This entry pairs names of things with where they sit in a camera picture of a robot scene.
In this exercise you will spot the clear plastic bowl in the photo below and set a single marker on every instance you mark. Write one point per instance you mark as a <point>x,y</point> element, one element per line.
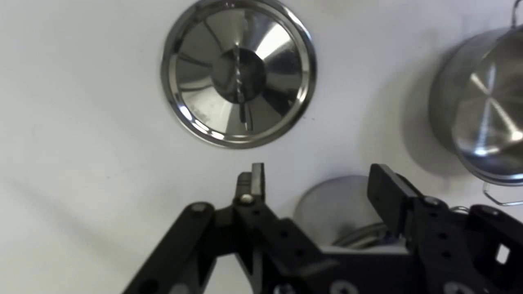
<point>337,205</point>

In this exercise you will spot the small silver pot lid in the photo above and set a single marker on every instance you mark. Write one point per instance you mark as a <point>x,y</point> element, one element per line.
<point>239,74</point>

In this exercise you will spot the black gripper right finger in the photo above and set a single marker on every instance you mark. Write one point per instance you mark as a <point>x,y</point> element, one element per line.
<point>451,246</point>

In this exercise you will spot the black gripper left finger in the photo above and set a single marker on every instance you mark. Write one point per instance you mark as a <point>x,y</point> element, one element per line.
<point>261,229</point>

